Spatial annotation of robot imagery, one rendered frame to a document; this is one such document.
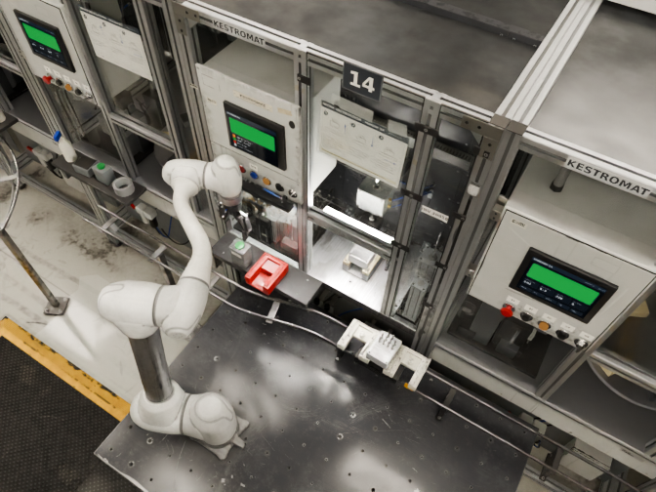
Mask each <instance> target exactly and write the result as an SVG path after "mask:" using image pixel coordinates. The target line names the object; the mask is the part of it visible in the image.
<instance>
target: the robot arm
mask: <svg viewBox="0 0 656 492"><path fill-rule="evenodd" d="M162 177H163V180H164V181H165V182H166V183H167V184H168V185H170V186H171V187H172V189H173V190H174V195H173V204H174V208H175V211H176V214H177V216H178V218H179V220H180V222H181V224H182V226H183V228H184V231H185V233H186V235H187V237H188V239H189V241H190V243H191V246H192V257H191V259H190V261H189V263H188V265H187V267H186V268H185V270H184V273H183V274H182V276H181V277H180V279H179V282H178V284H177V285H160V284H157V283H153V282H146V281H135V280H124V281H118V282H114V283H110V284H109V285H107V286H105V287H104V288H103V289H102V290H101V292H100V295H99V298H98V310H99V312H100V315H101V316H102V317H103V318H105V319H106V320H107V321H110V322H113V324H114V325H115V326H116V327H117V328H118V329H119V330H120V331H121V332H122V333H123V334H124V335H125V336H127V337H128V338H129V342H130V345H131V348H132V352H133V355H134V357H135V361H136V364H137V367H138V370H139V374H140V377H141V380H142V384H143V390H141V391H140V392H138V393H137V394H136V395H135V397H134V399H133V401H132V403H131V407H130V415H131V418H132V420H133V422H134V423H135V424H136V425H138V426H139V427H141V428H142V429H145V430H147V431H155V432H160V433H167V434H181V435H187V436H189V438H190V439H191V440H194V441H197V442H198V443H200V444H201V445H203V446H204V447H205V448H207V449H208V450H210V451H211V452H213V453H214V454H215V455H217V457H218V458H219V459H220V460H221V461H223V460H225V459H226V456H227V454H228V452H229V450H230V449H231V447H232V446H233V445H235V446H237V447H239V448H241V449H244V447H245V446H246V443H245V442H244V441H243V440H242V439H241V438H240V437H239V436H240V435H241V433H243V432H244V431H245V430H246V429H247V428H248V427H249V422H248V421H247V420H244V419H241V418H239V417H238V416H236V415H235V412H234V410H233V407H232V405H231V404H230V402H229V401H228V400H227V399H226V398H225V397H224V396H223V395H221V394H219V393H216V392H205V393H201V394H189V393H185V392H184V391H183V390H182V389H181V387H180V386H179V385H178V384H177V383H176V382H175V381H173V380H171V376H170V372H169V368H168V363H167V359H166V355H165V351H164V348H163V343H162V339H161V335H160V331H159V327H161V328H162V331H163V332H164V333H165V334H166V335H167V336H169V337H170V338H172V339H176V340H182V339H185V338H186V337H188V336H189V335H190V334H191V333H192V332H193V330H194V329H195V328H196V326H197V324H198V323H199V321H200V319H201V317H202V314H203V312H204V309H205V307H206V304H207V299H208V293H209V288H210V274H211V265H212V247H211V243H210V241H209V238H208V236H207V234H206V232H205V231H204V229H203V227H202V226H201V224H200V222H199V221H198V220H197V218H196V216H195V215H194V213H193V211H192V210H191V208H190V206H189V203H188V201H189V198H190V196H194V195H196V194H197V193H198V192H199V191H200V190H201V189H210V190H213V191H215V192H217V193H218V194H219V196H220V201H221V202H220V203H219V204H218V205H219V207H220V219H223V221H224V222H225V228H226V232H230V231H231V230H232V225H231V220H230V217H229V215H233V216H234V217H235V219H236V220H237V221H238V222H239V224H240V226H241V228H242V230H241V232H242V238H243V241H244V242H245V241H246V239H247V238H248V237H249V236H248V234H249V232H250V231H251V230H252V227H251V224H250V221H249V214H248V213H246V214H244V213H243V211H242V209H241V207H242V198H243V196H242V175H241V171H240V168H239V165H238V163H237V161H236V159H235V158H234V157H233V156H231V155H228V154H222V155H219V156H218V157H217V158H216V159H215V160H214V162H204V161H201V160H195V159H174V160H171V161H168V162H167V163H166V164H165V165H164V167H163V169H162Z"/></svg>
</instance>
